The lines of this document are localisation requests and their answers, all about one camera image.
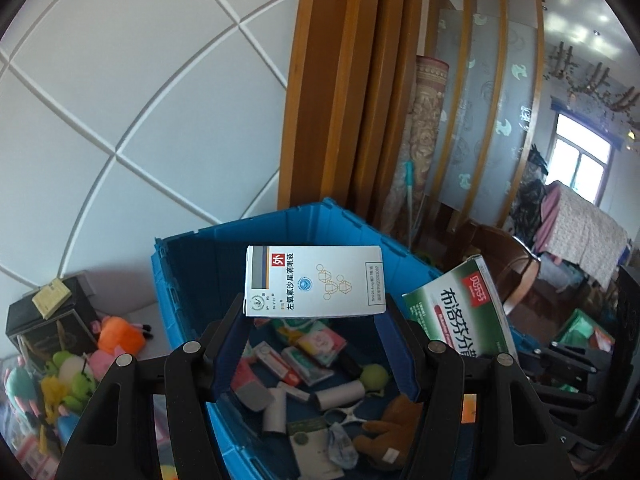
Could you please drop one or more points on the white blue medicine box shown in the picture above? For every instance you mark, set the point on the white blue medicine box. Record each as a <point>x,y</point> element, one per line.
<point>320,280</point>

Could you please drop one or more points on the white green card box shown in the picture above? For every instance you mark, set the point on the white green card box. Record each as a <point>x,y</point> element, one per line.
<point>310,447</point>

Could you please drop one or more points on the red white medicine box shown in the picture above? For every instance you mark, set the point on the red white medicine box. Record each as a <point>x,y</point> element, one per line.
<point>272,360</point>
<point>306,369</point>

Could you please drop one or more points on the green orange medicine box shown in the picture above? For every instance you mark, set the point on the green orange medicine box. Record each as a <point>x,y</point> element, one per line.
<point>460,310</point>

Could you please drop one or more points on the black gift box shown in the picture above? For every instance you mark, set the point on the black gift box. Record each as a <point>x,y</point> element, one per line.
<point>45,330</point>

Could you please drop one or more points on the blue plastic container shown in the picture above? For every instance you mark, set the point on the blue plastic container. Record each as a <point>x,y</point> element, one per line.
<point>200,270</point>

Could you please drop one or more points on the green plush ball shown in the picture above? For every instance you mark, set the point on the green plush ball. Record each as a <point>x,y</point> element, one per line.
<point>375,377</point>

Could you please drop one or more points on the yellow sticky note pad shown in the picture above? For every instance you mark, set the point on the yellow sticky note pad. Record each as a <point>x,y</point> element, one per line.
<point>51,298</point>

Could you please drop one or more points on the room window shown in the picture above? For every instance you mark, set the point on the room window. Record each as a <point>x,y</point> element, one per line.
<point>582,155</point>

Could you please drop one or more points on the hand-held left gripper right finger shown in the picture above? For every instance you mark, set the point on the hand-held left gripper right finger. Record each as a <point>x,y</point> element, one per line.
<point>395,350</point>

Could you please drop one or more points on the grey block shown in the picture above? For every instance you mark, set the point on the grey block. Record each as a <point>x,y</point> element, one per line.
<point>254,395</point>

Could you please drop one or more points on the rolled patterned rug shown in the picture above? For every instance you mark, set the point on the rolled patterned rug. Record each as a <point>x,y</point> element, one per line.
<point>425,135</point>

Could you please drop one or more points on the pink sanitary pad pack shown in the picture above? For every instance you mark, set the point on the pink sanitary pad pack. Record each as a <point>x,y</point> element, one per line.
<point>320,341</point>

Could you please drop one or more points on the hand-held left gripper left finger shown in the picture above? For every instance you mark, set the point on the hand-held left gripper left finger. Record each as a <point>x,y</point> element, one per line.
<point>227,360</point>

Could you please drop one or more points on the hanging ceiling decoration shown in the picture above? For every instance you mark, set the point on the hanging ceiling decoration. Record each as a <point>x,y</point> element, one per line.
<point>592,82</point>

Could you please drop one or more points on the crumpled clear plastic bag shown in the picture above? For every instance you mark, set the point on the crumpled clear plastic bag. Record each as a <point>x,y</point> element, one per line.
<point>342,445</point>

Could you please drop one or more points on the floral cloth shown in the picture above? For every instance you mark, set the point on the floral cloth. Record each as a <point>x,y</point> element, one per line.
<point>585,235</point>

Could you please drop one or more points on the wooden chair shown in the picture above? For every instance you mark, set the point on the wooden chair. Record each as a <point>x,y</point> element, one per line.
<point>510,270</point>

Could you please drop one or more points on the brown bear plush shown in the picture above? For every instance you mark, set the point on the brown bear plush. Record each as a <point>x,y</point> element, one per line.
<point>392,432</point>

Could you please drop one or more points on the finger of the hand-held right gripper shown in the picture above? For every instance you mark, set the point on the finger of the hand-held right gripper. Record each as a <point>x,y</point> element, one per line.
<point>565,400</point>
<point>555,355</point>

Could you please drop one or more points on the wooden glass partition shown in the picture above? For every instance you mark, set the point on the wooden glass partition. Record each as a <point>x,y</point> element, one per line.
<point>490,85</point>

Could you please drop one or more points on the white plastic clip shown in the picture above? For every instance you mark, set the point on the white plastic clip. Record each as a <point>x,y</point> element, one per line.
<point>345,413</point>

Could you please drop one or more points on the green packaging bag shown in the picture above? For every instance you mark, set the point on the green packaging bag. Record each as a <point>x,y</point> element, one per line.
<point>585,332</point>

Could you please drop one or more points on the orange pink plush toy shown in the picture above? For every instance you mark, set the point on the orange pink plush toy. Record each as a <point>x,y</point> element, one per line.
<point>120,335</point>

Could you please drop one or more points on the pink pig plush blue outfit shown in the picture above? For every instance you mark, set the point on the pink pig plush blue outfit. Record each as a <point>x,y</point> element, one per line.
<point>67,427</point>

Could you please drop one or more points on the green and white plush toy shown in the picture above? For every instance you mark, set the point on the green and white plush toy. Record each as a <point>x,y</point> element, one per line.
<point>72,375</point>

